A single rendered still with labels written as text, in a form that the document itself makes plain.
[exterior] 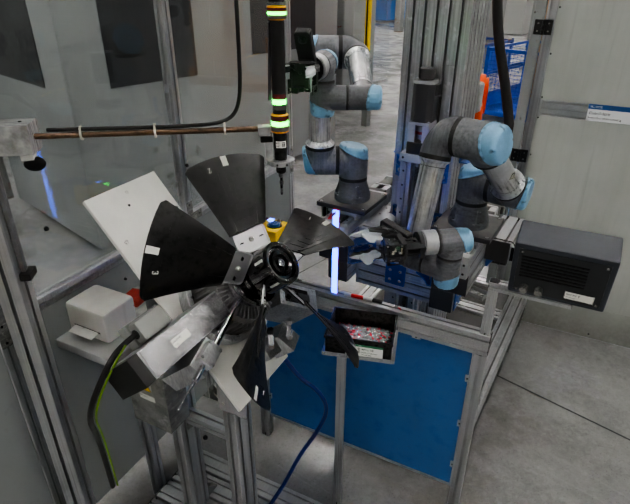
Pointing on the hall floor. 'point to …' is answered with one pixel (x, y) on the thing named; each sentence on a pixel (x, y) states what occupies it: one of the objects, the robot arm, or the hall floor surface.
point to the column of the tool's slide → (31, 343)
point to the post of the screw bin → (339, 428)
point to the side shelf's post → (152, 455)
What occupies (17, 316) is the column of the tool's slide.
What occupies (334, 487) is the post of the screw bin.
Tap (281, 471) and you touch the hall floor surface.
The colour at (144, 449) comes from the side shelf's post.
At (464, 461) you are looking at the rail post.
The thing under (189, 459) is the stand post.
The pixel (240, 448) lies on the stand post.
